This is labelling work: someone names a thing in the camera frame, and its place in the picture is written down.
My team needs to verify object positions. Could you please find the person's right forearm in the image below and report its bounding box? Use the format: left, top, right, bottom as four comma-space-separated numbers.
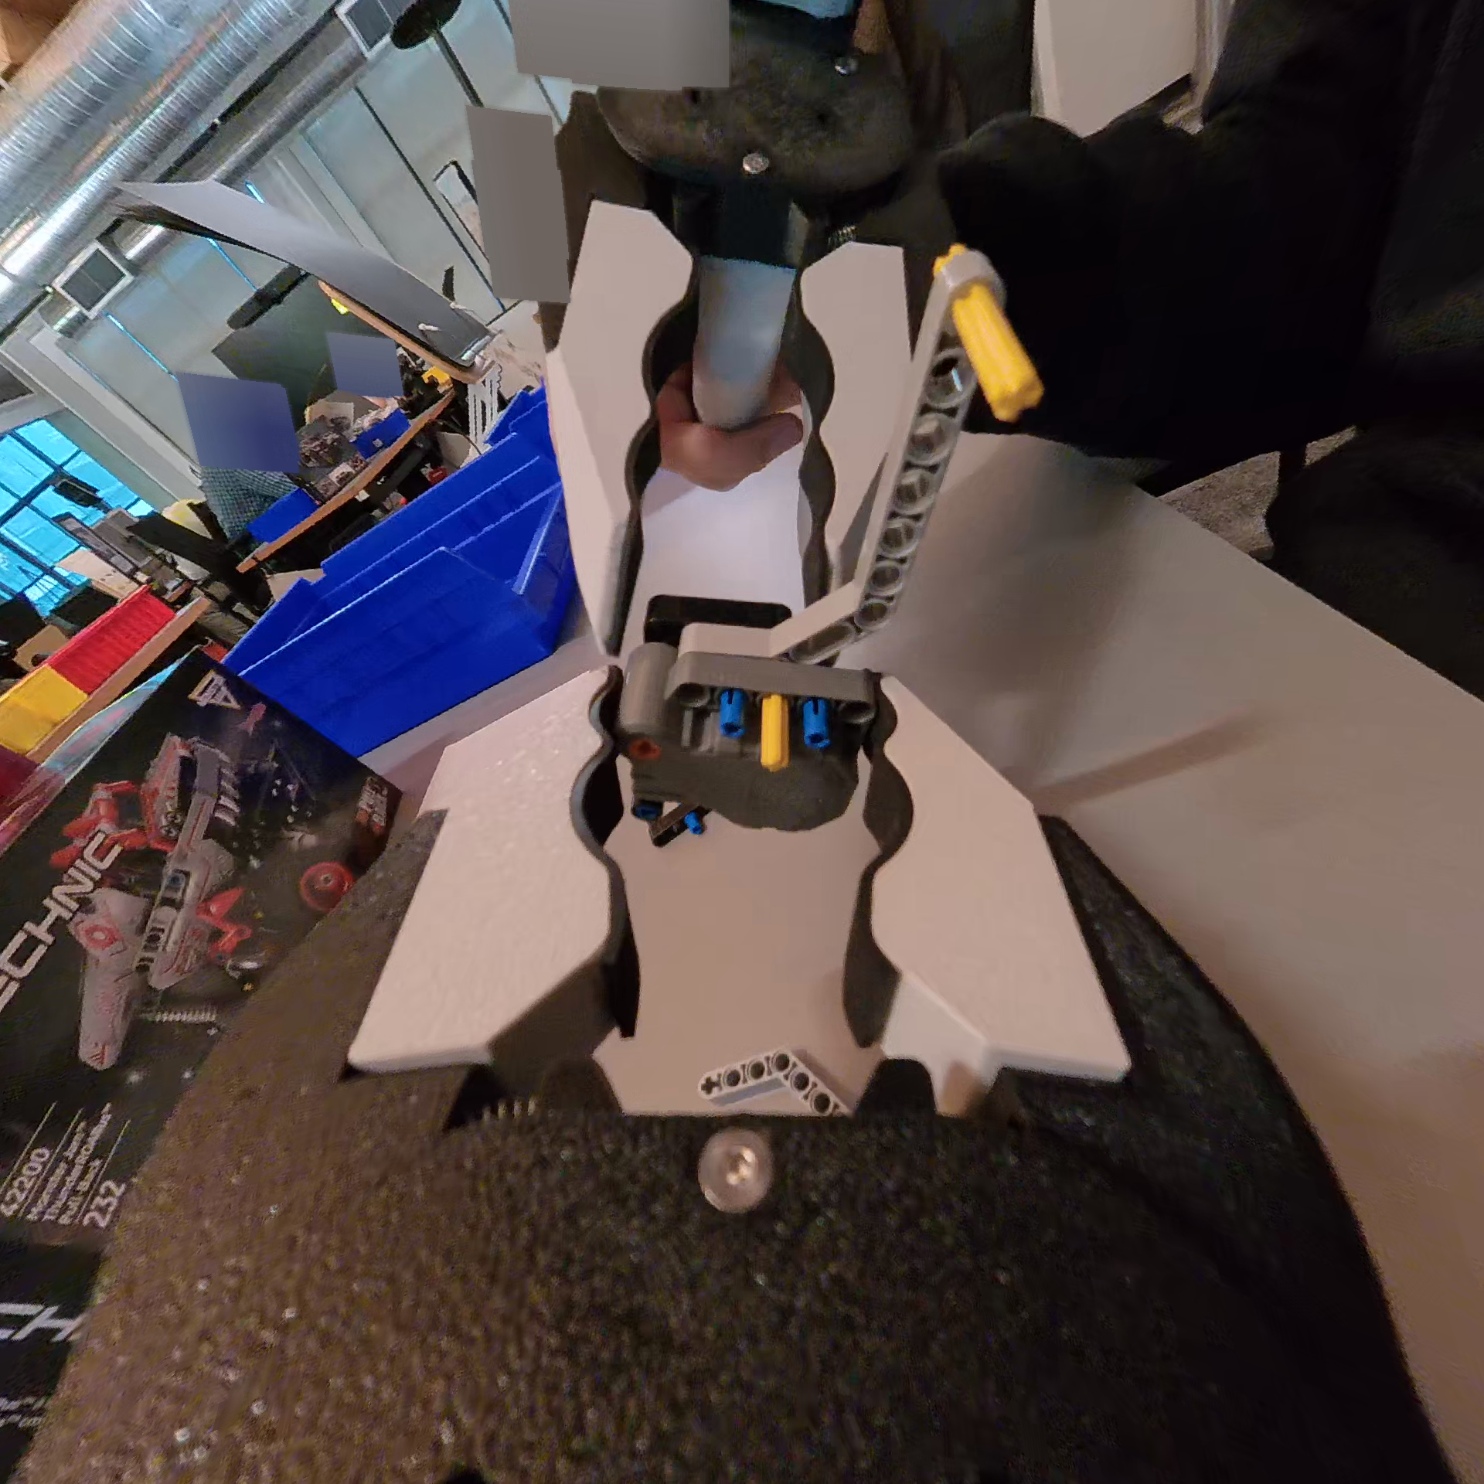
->
933, 0, 1484, 466

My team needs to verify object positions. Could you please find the yellow plastic bin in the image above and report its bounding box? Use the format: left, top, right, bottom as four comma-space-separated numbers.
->
0, 669, 92, 756

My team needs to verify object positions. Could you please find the wooden background table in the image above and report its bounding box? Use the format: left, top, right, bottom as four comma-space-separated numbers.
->
242, 378, 458, 578

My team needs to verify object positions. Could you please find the person's dark clothed torso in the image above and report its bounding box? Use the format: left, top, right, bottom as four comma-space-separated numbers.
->
1261, 428, 1484, 703

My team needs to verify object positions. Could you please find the black display screen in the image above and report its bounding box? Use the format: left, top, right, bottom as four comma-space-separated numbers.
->
229, 274, 396, 400

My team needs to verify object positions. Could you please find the tilted dark board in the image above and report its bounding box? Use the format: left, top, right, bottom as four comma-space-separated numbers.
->
108, 177, 498, 361

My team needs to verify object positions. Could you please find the blue plastic storage bin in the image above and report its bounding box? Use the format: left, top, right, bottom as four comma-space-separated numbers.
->
320, 458, 577, 607
218, 544, 583, 794
477, 388, 549, 466

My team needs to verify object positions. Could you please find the silver ventilation duct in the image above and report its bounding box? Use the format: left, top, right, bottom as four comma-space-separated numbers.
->
0, 0, 362, 335

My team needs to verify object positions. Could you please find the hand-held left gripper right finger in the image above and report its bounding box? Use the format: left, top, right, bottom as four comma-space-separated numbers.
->
842, 676, 1133, 1125

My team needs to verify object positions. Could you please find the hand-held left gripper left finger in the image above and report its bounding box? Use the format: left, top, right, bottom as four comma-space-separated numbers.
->
344, 660, 642, 1071

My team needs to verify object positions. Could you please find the black printed toy set box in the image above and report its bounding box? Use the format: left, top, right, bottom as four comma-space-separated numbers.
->
0, 653, 403, 1484

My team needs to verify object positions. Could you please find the person's right hand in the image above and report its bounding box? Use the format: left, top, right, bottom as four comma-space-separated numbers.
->
656, 361, 812, 491

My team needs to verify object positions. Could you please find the light grey angled toy beam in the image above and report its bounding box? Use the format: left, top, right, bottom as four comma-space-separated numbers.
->
690, 1046, 852, 1116

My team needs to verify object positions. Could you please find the white desk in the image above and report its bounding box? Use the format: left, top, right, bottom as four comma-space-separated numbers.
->
352, 416, 1484, 1484

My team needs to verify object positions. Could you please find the window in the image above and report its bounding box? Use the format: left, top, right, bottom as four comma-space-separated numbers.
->
0, 416, 156, 607

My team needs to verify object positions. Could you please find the red plastic bin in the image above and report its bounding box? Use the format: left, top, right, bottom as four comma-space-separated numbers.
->
0, 580, 166, 712

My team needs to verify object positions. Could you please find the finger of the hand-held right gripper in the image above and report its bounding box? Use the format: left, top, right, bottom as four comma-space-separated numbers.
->
541, 201, 701, 657
790, 242, 939, 607

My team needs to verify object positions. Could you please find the grey toy brick motor assembly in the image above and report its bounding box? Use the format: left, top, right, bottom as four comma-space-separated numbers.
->
614, 246, 1040, 833

